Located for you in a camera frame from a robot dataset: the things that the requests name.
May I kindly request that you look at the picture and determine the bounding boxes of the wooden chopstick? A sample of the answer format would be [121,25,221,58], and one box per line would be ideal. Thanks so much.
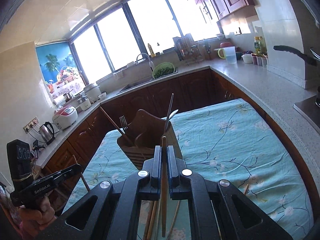
[244,184,249,195]
[143,201,158,240]
[72,154,91,192]
[100,107,134,146]
[167,200,181,240]
[161,136,168,237]

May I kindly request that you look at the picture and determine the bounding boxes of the metal fork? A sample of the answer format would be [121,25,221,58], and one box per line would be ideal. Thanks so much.
[119,115,128,133]

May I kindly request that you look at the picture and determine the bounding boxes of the metal spoon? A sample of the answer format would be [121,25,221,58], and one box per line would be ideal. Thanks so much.
[167,109,178,121]

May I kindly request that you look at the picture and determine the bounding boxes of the metal chopstick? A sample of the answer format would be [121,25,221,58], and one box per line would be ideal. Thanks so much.
[164,93,174,133]

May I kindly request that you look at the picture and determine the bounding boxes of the person's left hand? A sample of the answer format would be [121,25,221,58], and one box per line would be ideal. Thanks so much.
[18,196,56,239]

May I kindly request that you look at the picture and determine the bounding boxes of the steel electric kettle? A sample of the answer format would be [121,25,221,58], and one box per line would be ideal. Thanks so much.
[39,122,55,145]

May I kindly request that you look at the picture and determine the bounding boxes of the teal floral tablecloth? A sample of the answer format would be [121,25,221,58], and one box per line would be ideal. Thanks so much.
[62,97,316,240]

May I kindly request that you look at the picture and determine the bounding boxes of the wooden utensil holder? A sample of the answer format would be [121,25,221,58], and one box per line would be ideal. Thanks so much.
[117,109,182,170]

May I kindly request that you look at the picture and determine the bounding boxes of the white pink rice cooker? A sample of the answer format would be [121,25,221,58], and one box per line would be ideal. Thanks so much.
[52,106,78,131]

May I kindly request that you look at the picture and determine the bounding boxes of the small white cooker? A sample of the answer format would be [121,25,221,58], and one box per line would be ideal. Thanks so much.
[78,95,91,111]

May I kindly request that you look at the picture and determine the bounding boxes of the white steamer pot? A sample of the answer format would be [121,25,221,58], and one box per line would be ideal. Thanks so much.
[84,82,101,103]

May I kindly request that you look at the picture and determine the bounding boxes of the fruit poster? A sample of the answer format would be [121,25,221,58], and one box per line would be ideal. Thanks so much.
[35,42,85,100]

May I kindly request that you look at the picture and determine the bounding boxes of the gas stove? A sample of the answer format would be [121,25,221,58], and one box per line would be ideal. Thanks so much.
[293,87,320,133]

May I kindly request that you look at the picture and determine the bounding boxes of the lower wooden cabinets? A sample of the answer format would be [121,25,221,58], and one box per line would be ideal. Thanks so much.
[42,69,319,206]

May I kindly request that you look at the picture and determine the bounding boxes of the chrome sink faucet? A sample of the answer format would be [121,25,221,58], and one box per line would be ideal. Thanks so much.
[135,53,155,72]

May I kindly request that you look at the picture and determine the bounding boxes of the green colander with vegetables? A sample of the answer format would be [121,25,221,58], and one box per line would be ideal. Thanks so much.
[152,62,175,79]

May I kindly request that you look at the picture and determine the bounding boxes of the yellow detergent bottle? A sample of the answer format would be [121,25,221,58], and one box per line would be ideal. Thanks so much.
[148,43,156,57]

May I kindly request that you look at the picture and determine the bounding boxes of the clear measuring jug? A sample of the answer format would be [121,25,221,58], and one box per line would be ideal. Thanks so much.
[217,46,237,64]

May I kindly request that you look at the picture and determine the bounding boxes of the dish drying rack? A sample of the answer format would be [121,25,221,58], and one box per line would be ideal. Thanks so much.
[172,34,202,63]

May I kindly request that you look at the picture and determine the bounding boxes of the cooking oil bottle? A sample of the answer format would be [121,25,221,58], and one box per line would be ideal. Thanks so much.
[254,36,267,55]

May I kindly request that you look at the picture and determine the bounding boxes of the black wok with lid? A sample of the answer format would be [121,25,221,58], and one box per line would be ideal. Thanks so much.
[273,45,320,66]

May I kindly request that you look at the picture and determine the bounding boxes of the wall power socket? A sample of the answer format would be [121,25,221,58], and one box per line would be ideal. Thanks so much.
[23,117,39,133]

